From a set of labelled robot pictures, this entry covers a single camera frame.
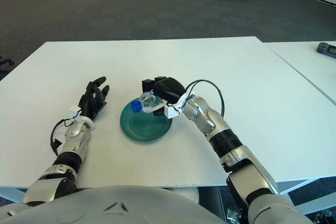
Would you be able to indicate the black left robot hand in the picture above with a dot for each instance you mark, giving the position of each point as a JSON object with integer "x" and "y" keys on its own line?
{"x": 90, "y": 103}

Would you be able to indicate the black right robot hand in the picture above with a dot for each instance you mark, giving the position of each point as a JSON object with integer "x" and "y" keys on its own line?
{"x": 170, "y": 90}

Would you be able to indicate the clear plastic water bottle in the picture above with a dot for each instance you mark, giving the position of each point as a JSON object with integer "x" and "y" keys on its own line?
{"x": 136, "y": 106}

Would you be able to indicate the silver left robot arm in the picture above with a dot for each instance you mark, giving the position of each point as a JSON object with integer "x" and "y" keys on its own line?
{"x": 74, "y": 132}

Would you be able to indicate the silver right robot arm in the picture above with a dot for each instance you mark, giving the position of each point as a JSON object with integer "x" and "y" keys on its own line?
{"x": 210, "y": 119}

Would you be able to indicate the round green plate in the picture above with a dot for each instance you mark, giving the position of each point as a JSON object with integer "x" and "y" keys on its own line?
{"x": 144, "y": 132}

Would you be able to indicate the grey robot torso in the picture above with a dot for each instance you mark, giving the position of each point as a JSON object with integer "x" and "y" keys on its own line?
{"x": 157, "y": 208}

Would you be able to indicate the black handheld device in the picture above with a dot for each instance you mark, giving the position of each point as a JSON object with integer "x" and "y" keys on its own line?
{"x": 326, "y": 49}

